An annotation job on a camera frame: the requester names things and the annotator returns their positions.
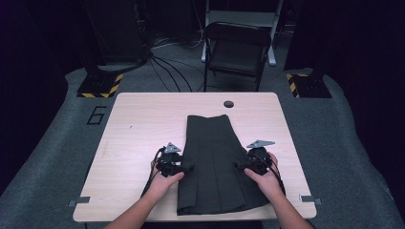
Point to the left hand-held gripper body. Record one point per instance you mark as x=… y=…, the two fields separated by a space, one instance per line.
x=168 y=163

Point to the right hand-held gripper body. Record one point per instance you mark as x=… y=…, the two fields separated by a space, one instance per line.
x=259 y=162

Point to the dark grey pleated skirt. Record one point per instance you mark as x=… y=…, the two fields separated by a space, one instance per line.
x=216 y=171

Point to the person's left hand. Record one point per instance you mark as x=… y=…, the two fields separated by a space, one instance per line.
x=162 y=186

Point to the person's right hand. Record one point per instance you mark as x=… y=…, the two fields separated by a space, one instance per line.
x=270 y=184

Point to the round black table grommet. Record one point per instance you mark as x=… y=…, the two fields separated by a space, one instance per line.
x=228 y=104

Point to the grey tape strip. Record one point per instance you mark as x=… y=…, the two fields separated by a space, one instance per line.
x=81 y=200
x=309 y=199

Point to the black stand base striped tape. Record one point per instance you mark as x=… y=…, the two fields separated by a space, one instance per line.
x=310 y=86
x=98 y=86

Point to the black folding chair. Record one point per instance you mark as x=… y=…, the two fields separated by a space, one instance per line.
x=237 y=54

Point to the black equipment cabinet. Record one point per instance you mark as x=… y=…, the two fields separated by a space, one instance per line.
x=117 y=31

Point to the black curtain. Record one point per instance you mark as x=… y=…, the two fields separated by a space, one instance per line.
x=366 y=47
x=31 y=79

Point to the white metal stand frame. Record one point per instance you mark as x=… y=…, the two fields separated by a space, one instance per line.
x=272 y=41

